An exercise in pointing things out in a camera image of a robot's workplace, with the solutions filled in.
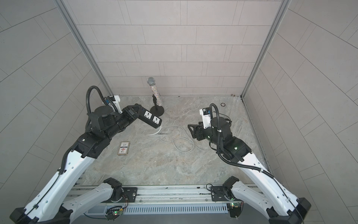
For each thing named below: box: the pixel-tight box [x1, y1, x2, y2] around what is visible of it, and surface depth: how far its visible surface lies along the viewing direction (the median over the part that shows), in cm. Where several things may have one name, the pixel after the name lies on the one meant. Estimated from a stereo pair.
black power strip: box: [133, 103, 163, 129], surface depth 66 cm
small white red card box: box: [117, 140, 131, 156], surface depth 86 cm
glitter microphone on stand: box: [146, 77, 165, 117], surface depth 90 cm
